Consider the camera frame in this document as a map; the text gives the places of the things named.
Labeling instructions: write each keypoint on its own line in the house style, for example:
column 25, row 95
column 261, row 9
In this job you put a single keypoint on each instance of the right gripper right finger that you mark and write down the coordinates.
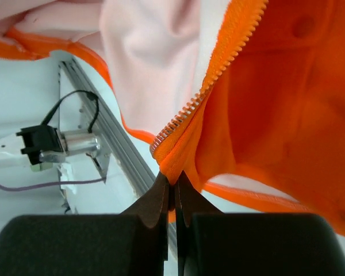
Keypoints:
column 211, row 242

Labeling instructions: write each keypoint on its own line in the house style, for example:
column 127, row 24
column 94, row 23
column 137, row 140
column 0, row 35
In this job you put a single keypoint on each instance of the aluminium rail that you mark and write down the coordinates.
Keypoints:
column 129, row 167

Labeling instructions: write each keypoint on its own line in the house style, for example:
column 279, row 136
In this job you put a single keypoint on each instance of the orange jacket with pink lining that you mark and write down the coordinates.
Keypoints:
column 246, row 97

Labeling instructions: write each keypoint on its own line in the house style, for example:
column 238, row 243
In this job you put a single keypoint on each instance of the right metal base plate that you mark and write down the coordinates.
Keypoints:
column 75, row 114

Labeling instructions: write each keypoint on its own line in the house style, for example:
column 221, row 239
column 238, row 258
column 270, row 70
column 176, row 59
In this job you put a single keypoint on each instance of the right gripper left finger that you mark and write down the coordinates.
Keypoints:
column 133, row 242

